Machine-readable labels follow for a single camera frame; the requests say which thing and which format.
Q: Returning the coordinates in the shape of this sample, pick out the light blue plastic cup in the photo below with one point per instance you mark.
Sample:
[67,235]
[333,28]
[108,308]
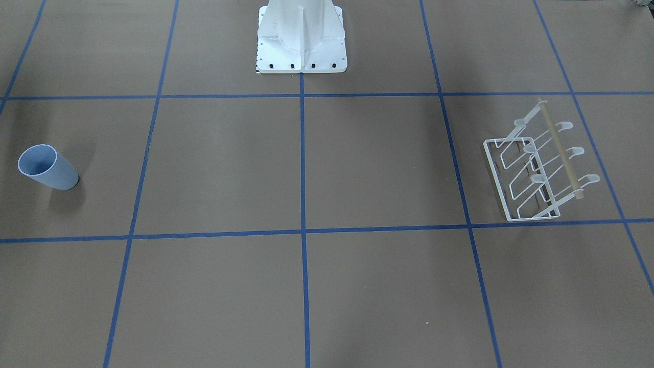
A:
[44,164]

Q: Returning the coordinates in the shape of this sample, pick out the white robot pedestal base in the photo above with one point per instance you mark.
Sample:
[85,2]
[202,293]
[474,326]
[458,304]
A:
[301,37]

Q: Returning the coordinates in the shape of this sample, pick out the white wire cup holder rack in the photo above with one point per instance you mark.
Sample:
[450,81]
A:
[532,168]

